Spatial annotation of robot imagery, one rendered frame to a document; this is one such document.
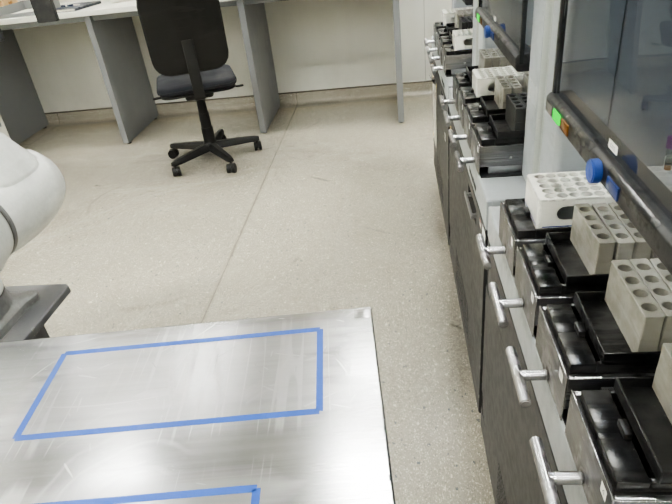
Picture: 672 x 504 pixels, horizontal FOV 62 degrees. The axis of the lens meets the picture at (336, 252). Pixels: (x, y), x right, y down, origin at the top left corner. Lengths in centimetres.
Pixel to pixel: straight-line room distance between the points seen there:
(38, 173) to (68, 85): 392
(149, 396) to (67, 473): 12
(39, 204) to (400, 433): 109
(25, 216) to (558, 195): 95
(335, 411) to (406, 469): 99
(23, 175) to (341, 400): 81
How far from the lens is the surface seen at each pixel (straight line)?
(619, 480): 61
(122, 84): 440
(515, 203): 103
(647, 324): 69
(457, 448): 166
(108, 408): 72
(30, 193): 123
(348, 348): 71
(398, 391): 180
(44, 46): 516
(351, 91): 453
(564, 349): 72
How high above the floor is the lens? 128
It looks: 31 degrees down
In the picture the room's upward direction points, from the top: 7 degrees counter-clockwise
